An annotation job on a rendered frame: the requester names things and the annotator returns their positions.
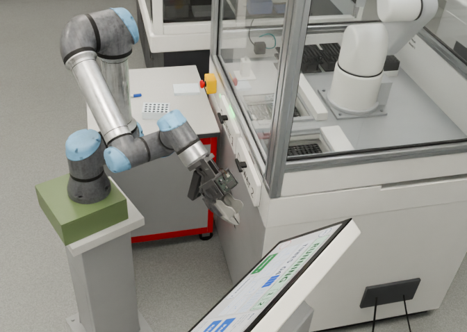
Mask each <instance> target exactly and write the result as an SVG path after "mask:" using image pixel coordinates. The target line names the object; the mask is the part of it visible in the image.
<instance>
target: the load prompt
mask: <svg viewBox="0 0 467 332"><path fill-rule="evenodd" d="M328 237H329V235H326V236H323V237H321V238H317V239H316V240H315V241H314V242H313V243H312V244H311V246H310V247H309V248H308V249H307V250H306V251H305V252H304V253H303V254H302V255H301V256H300V257H299V258H298V259H297V260H296V261H295V262H294V263H293V264H292V265H291V266H290V268H289V269H288V270H287V271H286V272H285V273H284V274H283V275H282V276H281V277H280V278H279V280H278V281H277V282H276V283H275V284H274V285H273V286H272V287H271V288H270V289H269V290H268V291H267V292H266V293H265V294H264V295H263V296H262V297H261V298H260V299H259V300H258V302H257V303H256V304H255V305H254V306H253V307H252V308H251V309H250V310H249V311H251V310H258V309H262V308H263V307H264V306H265V305H266V304H267V303H268V302H269V300H271V298H273V297H274V296H275V294H276V293H277V292H278V291H279V290H280V289H281V288H282V287H283V285H284V284H285V283H286V282H287V281H288V280H289V279H290V278H291V276H292V275H294V273H296V271H297V270H298V269H299V268H300V267H301V266H302V265H303V264H304V263H305V262H306V260H307V259H308V258H309V257H310V256H311V255H312V254H313V253H314V251H315V250H316V249H317V248H318V247H319V246H320V245H321V244H322V243H323V242H324V241H325V240H326V239H327V238H328Z"/></svg>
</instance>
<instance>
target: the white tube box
mask: <svg viewBox="0 0 467 332"><path fill-rule="evenodd" d="M168 112H170V103H152V102H143V107H142V118H143V119H160V118H161V117H162V116H164V115H165V114H167V113H168Z"/></svg>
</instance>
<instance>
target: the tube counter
mask: <svg viewBox="0 0 467 332"><path fill-rule="evenodd" d="M289 266H290V265H287V266H283V267H280V268H279V269H278V270H277V271H276V272H275V273H274V274H273V275H272V276H271V277H270V278H269V279H268V280H267V281H266V282H265V283H264V284H263V285H262V286H261V287H260V288H259V290H258V291H257V292H256V293H255V294H254V295H253V296H252V297H251V298H250V299H249V300H248V301H247V302H246V303H245V304H244V305H243V307H242V308H241V309H240V310H239V311H238V312H237V313H242V312H246V311H247V310H248V309H249V308H250V307H251V306H252V305H253V304H254V303H255V302H256V300H257V299H258V298H259V297H260V296H261V295H262V294H263V293H264V292H265V291H266V290H267V289H268V288H269V287H270V286H271V285H272V284H273V283H274V282H275V281H276V280H277V279H278V278H279V276H280V275H281V274H282V273H283V272H284V271H285V270H286V269H287V268H288V267H289Z"/></svg>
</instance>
